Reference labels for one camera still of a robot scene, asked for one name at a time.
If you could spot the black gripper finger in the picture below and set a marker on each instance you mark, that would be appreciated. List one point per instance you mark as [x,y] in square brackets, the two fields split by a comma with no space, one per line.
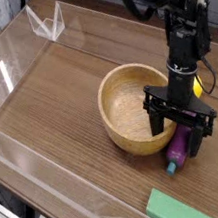
[156,122]
[195,140]

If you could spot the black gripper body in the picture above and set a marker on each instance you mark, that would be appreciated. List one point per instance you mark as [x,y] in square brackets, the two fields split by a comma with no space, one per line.
[195,113]

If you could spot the purple toy eggplant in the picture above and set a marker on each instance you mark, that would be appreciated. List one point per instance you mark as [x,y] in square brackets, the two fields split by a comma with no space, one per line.
[177,150]

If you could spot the brown wooden bowl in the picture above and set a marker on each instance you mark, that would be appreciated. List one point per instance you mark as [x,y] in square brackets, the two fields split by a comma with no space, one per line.
[120,102]

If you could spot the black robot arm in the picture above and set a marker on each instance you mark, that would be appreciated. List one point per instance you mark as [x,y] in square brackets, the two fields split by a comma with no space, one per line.
[188,39]

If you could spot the yellow toy lemon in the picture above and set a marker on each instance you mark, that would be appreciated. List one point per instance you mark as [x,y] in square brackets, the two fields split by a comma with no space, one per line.
[197,88]

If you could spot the green foam block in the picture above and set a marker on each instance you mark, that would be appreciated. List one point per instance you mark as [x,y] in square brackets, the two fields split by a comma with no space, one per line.
[161,205]

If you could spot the clear acrylic tray wall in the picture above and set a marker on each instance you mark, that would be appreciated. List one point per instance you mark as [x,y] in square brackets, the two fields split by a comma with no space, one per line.
[53,190]

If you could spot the clear acrylic corner bracket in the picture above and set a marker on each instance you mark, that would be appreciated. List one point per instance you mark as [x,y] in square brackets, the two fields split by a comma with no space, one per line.
[47,28]

